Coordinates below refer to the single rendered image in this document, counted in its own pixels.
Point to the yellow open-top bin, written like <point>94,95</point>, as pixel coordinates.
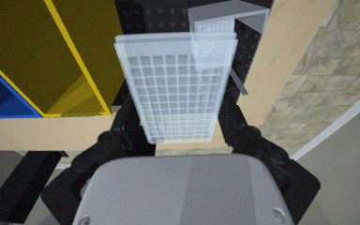
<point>40,63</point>

